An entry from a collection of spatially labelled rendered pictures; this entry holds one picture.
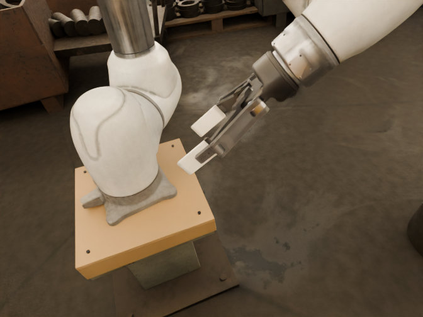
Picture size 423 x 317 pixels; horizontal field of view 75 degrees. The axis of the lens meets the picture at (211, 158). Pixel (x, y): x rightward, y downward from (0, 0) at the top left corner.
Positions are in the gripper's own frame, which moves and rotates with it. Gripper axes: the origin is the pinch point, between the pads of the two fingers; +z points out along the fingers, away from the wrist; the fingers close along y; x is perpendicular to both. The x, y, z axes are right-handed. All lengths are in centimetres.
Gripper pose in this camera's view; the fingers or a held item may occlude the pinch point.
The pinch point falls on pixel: (194, 144)
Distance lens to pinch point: 50.7
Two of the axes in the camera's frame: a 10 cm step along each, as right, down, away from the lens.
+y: -1.0, 5.3, -8.4
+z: -7.1, 5.5, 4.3
